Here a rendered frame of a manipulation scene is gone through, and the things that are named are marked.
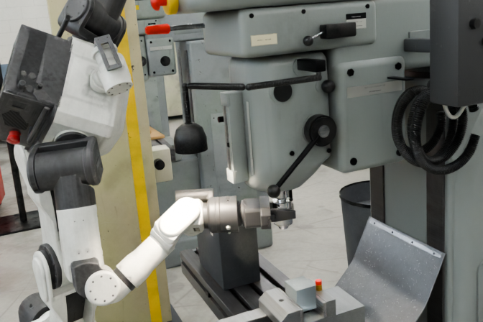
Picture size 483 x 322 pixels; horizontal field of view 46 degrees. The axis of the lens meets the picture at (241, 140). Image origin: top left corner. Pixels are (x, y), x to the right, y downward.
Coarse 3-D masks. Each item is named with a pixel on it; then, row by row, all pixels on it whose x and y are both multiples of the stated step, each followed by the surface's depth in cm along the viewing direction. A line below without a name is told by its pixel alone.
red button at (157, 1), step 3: (150, 0) 118; (153, 0) 116; (156, 0) 115; (159, 0) 115; (162, 0) 117; (165, 0) 117; (153, 3) 116; (156, 3) 116; (159, 3) 116; (162, 3) 117; (165, 3) 117; (153, 6) 117; (156, 6) 116; (159, 6) 116; (156, 9) 117; (159, 9) 117
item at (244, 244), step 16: (208, 240) 170; (224, 240) 161; (240, 240) 163; (256, 240) 165; (208, 256) 172; (224, 256) 162; (240, 256) 164; (256, 256) 166; (208, 272) 175; (224, 272) 163; (240, 272) 165; (256, 272) 167; (224, 288) 164
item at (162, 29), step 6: (162, 24) 128; (168, 24) 129; (186, 24) 130; (192, 24) 131; (198, 24) 131; (204, 24) 132; (150, 30) 127; (156, 30) 127; (162, 30) 128; (168, 30) 128; (174, 30) 130
